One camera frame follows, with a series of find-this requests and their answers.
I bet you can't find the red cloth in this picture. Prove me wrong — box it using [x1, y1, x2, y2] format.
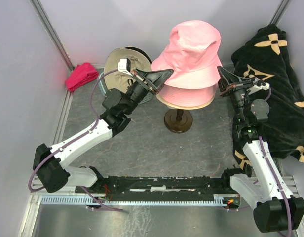
[65, 62, 99, 92]

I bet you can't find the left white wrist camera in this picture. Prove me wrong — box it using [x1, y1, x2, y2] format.
[117, 58, 132, 76]

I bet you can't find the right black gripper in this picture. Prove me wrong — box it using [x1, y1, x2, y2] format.
[216, 67, 255, 123]

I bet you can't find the peach bucket hat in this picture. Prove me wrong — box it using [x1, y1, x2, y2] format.
[156, 95, 215, 110]

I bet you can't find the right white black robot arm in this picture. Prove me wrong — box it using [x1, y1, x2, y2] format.
[217, 66, 304, 237]

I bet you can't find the teal plastic basket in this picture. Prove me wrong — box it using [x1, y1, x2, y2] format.
[97, 73, 154, 106]

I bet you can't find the light blue cable duct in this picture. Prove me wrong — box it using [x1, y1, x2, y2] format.
[40, 194, 238, 206]

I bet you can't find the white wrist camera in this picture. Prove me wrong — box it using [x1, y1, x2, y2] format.
[117, 58, 132, 76]
[248, 80, 270, 95]

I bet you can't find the dark wooden hat stand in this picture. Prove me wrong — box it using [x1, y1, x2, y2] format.
[164, 109, 193, 133]

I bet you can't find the right aluminium frame post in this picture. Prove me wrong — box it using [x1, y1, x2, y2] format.
[269, 0, 291, 25]

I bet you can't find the aluminium frame post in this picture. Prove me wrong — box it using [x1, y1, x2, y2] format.
[269, 0, 291, 25]
[29, 0, 75, 71]

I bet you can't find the left aluminium frame post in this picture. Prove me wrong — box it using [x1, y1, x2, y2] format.
[29, 0, 75, 71]

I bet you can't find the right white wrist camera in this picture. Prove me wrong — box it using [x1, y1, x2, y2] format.
[248, 80, 270, 95]

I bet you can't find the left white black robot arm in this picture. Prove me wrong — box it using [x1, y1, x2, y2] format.
[28, 69, 174, 193]

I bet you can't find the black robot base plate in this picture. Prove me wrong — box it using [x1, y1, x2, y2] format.
[87, 175, 239, 201]

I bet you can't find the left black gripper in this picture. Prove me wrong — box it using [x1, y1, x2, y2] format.
[123, 67, 175, 116]

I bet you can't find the grey hat in basket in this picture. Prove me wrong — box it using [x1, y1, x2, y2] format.
[104, 46, 152, 93]

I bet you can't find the black floral blanket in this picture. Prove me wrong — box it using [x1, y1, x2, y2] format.
[231, 24, 304, 163]

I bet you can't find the pink beige bucket hat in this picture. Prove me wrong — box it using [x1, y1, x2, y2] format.
[157, 84, 218, 105]
[151, 20, 221, 89]

